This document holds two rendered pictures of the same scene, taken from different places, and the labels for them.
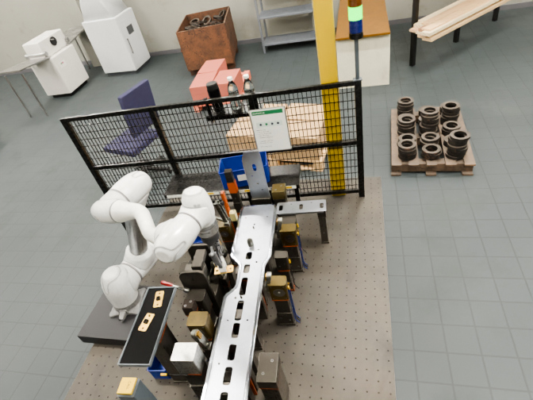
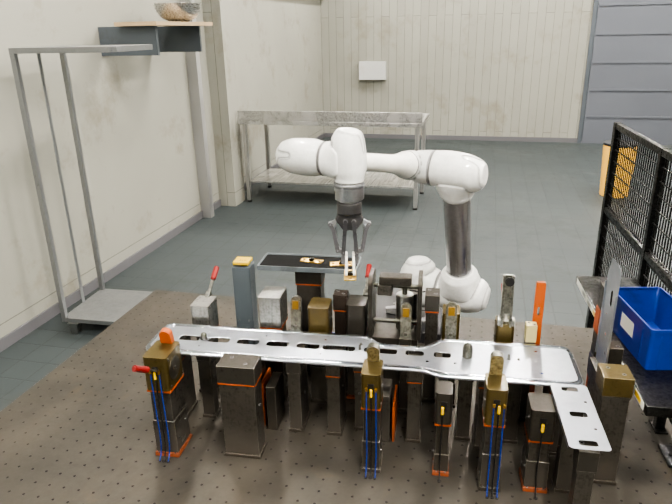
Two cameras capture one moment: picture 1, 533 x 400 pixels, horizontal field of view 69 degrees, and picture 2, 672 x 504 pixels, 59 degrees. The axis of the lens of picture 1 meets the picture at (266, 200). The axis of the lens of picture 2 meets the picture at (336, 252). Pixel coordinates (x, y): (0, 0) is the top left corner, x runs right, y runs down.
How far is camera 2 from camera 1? 1.82 m
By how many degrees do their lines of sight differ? 73
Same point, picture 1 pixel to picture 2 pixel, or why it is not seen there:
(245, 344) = (284, 352)
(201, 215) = (325, 153)
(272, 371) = (230, 363)
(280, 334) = (347, 453)
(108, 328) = (379, 305)
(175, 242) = (284, 146)
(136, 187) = (448, 165)
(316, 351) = (306, 491)
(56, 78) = not seen: outside the picture
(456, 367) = not seen: outside the picture
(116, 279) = (409, 265)
